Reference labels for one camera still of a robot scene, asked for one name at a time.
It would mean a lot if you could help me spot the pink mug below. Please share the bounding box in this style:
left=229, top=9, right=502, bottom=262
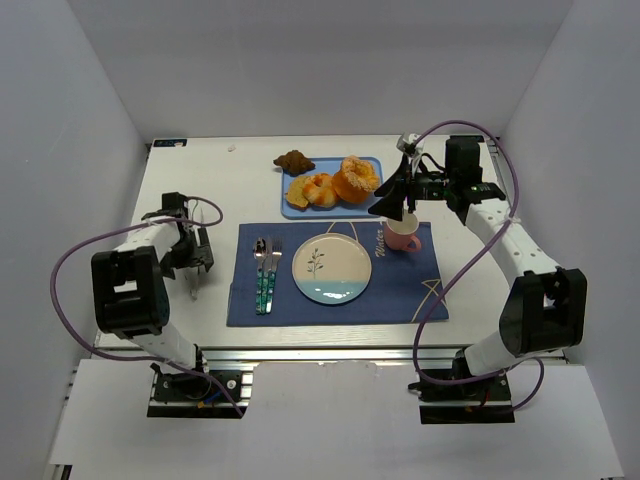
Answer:
left=383, top=212, right=422, bottom=253

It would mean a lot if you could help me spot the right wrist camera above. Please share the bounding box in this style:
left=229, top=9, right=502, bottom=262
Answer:
left=396, top=133, right=423, bottom=157

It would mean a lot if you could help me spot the orange ring cake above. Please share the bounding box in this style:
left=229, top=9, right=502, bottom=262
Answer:
left=332, top=155, right=381, bottom=204

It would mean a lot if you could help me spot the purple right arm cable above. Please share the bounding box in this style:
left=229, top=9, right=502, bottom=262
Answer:
left=407, top=119, right=545, bottom=412

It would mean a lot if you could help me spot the aluminium table frame rail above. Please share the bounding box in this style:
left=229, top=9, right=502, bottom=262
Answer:
left=92, top=344, right=569, bottom=374

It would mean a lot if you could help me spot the brown croissant bread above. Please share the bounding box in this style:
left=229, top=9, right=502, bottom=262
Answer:
left=273, top=150, right=315, bottom=176

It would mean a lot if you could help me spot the spoon with green handle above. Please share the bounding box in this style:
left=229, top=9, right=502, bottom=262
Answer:
left=253, top=237, right=267, bottom=315

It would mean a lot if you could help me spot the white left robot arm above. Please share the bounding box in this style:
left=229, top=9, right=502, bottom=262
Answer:
left=91, top=192, right=214, bottom=373

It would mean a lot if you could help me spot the blue cloth placemat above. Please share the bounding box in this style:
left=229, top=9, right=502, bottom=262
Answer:
left=227, top=221, right=442, bottom=328

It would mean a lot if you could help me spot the white orange striped bun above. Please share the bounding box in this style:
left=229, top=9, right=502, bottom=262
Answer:
left=302, top=173, right=339, bottom=208

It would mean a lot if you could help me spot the fork with green handle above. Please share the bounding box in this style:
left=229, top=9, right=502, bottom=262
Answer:
left=266, top=237, right=283, bottom=314

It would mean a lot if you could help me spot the light blue tray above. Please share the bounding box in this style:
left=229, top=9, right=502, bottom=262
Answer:
left=280, top=157, right=377, bottom=220

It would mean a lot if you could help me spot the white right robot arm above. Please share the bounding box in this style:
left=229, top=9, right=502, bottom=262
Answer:
left=369, top=135, right=587, bottom=383

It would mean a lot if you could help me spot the knife with green handle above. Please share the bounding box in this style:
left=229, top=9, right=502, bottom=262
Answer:
left=261, top=236, right=273, bottom=315

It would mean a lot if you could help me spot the cream and blue plate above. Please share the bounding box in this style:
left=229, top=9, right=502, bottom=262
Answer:
left=291, top=233, right=372, bottom=305

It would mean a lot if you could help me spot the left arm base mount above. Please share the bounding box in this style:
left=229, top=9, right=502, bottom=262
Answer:
left=147, top=368, right=252, bottom=419

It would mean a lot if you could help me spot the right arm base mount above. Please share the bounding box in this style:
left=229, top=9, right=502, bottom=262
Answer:
left=407, top=374, right=515, bottom=425

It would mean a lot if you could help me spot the sliced loaf bread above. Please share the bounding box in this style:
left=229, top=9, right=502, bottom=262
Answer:
left=285, top=175, right=310, bottom=211

